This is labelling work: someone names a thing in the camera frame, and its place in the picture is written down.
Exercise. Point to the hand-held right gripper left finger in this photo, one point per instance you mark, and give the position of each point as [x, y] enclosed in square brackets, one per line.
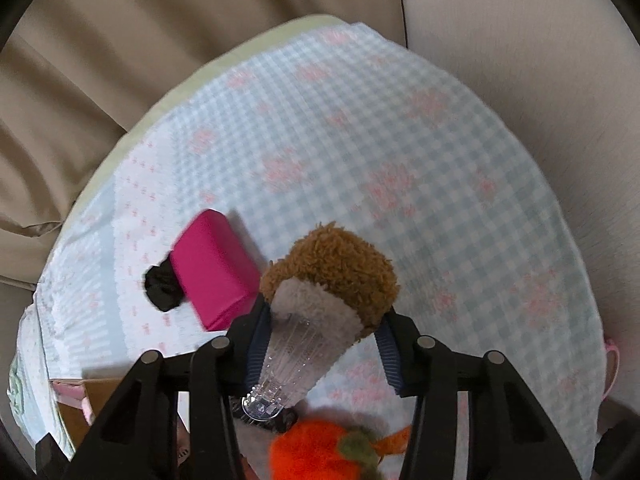
[257, 355]

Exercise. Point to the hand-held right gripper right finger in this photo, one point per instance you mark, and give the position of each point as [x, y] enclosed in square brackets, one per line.
[387, 355]

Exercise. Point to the magenta foam block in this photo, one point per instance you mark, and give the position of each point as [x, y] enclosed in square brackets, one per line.
[210, 270]

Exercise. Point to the brown plush ice cream toy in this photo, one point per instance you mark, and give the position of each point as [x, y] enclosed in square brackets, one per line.
[330, 270]

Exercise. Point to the black patterned scrunchie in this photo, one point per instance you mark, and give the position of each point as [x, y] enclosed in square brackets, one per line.
[162, 285]

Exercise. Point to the cardboard box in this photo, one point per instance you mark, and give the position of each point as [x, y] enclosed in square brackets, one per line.
[85, 415]

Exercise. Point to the orange plush pumpkin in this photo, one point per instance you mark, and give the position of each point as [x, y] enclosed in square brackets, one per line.
[305, 450]

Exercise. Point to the pink cloth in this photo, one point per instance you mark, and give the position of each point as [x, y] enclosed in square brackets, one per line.
[611, 365]

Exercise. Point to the light green crumpled cloth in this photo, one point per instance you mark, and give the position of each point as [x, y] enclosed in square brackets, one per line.
[15, 385]

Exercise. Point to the light green bed sheet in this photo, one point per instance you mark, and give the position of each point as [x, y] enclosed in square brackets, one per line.
[305, 25]

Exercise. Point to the beige curtain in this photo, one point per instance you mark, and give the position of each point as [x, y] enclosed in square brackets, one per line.
[125, 35]

